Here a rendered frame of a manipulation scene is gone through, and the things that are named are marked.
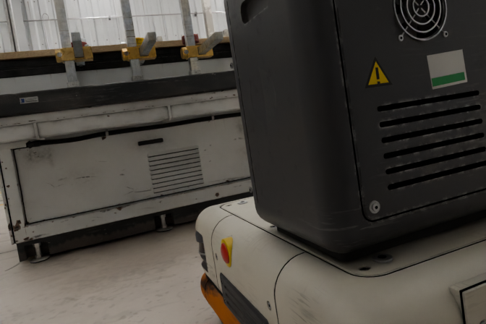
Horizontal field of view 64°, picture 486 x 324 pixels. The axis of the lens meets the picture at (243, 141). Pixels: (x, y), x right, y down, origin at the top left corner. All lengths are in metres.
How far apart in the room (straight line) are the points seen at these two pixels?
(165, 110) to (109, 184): 0.46
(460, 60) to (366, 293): 0.32
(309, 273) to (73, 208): 1.56
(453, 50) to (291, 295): 0.37
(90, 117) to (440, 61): 1.40
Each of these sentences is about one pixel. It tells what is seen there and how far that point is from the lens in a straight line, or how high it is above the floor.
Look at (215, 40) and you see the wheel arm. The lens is 1.54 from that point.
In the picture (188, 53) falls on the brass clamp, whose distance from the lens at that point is 1.76.
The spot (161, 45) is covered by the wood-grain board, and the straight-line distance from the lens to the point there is 1.95.
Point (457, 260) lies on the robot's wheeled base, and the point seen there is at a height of 0.28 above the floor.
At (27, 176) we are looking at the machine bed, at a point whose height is 0.38.
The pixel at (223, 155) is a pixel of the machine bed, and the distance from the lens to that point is 2.03.
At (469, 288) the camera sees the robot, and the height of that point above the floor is 0.27.
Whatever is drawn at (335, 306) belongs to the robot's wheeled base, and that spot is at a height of 0.27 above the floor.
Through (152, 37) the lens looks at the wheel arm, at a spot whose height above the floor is 0.81.
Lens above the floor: 0.47
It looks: 3 degrees down
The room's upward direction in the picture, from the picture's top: 9 degrees counter-clockwise
